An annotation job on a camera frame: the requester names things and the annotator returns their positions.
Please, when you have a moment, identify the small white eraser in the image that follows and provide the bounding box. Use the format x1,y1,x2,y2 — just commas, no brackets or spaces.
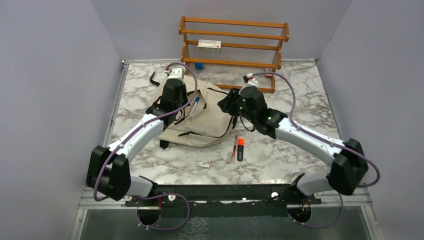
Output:
196,160,211,168

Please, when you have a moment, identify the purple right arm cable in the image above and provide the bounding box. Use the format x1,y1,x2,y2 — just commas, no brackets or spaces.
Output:
251,71,381,230

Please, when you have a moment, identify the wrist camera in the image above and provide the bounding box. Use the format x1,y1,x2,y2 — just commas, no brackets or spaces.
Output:
164,68,185,81
243,73,259,88

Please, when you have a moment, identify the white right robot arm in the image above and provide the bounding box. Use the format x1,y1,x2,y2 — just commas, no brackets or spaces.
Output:
217,86,369,204

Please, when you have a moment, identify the beige canvas backpack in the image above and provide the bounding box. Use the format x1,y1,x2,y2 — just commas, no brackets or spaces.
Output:
158,75,237,149

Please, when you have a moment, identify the orange highlighter marker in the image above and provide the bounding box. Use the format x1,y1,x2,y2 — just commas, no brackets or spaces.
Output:
237,138,245,162

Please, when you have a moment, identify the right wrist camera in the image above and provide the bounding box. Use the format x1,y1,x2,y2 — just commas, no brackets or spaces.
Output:
243,73,259,88

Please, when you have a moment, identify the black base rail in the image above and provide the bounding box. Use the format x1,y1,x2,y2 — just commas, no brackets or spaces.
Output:
125,184,321,218

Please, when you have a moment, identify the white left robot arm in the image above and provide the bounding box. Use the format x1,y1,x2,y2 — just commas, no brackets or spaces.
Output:
86,77,189,206

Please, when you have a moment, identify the red pen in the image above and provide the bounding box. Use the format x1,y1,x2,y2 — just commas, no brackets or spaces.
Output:
229,134,239,163

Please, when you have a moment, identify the orange wooden shelf rack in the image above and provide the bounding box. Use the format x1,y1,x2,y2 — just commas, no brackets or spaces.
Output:
178,16,290,71

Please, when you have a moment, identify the blue whiteboard marker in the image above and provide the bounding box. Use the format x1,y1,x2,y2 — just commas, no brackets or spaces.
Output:
189,96,200,116

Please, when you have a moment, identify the small red box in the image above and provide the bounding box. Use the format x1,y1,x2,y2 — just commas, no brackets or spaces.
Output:
264,68,274,79

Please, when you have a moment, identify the small blue object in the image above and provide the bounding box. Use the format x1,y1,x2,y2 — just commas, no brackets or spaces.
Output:
194,62,204,70

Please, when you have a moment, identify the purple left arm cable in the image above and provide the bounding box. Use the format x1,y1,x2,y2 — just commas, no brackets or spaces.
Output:
93,62,199,231

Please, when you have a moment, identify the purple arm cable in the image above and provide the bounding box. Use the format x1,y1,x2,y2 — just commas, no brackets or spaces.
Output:
251,71,381,230
93,62,199,231

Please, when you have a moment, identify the white and grey box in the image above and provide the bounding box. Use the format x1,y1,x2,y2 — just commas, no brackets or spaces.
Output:
197,39,222,53

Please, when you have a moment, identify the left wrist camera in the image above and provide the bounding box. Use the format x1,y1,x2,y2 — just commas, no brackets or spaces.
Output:
164,68,185,81

